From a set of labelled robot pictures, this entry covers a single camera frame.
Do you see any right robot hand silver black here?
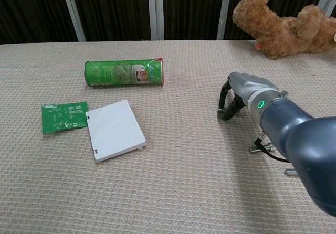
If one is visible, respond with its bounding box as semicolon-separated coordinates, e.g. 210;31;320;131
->
217;71;279;121

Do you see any brown teddy bear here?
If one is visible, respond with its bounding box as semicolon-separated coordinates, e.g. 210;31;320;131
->
232;0;336;60

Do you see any green chip can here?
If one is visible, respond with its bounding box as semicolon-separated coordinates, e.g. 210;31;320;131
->
83;57;165;88

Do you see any white plastic cover plate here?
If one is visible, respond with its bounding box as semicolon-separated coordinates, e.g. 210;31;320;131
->
86;99;147;163

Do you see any beige woven tablecloth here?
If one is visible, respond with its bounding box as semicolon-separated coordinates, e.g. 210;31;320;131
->
0;40;336;234

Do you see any green foil sachet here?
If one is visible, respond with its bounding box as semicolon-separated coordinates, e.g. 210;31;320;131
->
41;101;89;135

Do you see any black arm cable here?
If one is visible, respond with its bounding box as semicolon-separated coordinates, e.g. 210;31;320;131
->
253;136;290;164

